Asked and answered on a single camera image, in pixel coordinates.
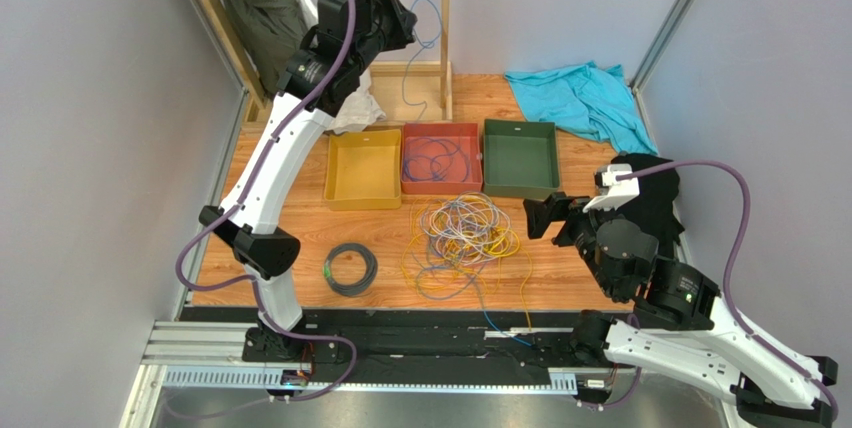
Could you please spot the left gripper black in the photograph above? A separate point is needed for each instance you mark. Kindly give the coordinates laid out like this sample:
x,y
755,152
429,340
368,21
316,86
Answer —
x,y
391,5

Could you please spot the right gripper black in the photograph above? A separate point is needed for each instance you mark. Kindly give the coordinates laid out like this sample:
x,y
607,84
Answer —
x,y
564,220

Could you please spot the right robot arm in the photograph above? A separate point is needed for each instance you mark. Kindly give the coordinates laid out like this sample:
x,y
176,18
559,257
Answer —
x,y
684,328

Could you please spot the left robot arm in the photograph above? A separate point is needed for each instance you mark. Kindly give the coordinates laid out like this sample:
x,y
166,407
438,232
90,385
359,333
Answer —
x,y
317,79

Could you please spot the green plastic bin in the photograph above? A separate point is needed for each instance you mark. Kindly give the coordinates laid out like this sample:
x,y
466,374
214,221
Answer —
x,y
520,159

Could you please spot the white cloth hanging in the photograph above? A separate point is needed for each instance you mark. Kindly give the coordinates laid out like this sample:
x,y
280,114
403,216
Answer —
x,y
360,109

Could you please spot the black cloth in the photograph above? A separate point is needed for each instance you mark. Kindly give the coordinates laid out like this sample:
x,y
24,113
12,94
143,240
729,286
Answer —
x,y
653,210

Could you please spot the olive green cloth hanging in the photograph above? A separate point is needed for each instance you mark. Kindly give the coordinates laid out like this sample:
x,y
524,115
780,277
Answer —
x,y
271,31

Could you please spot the cyan cloth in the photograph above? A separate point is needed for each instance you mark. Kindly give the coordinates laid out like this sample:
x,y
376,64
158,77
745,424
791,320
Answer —
x,y
585,100

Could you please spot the red plastic bin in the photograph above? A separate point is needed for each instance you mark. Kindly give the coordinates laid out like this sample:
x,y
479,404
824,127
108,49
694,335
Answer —
x,y
441,159

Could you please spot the yellow plastic bin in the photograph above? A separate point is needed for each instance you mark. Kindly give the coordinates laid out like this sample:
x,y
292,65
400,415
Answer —
x,y
364,171

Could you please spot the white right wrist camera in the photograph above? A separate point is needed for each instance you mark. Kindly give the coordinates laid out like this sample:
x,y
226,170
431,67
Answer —
x,y
614,188

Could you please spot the wooden frame stand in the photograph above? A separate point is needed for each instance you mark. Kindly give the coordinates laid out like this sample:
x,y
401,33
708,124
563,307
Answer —
x,y
414,91

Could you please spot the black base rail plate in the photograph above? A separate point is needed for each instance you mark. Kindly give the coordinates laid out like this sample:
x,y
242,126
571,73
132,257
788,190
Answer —
x,y
427,347

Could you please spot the aluminium frame rail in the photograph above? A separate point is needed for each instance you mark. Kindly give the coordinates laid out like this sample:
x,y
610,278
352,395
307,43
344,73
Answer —
x,y
192,373

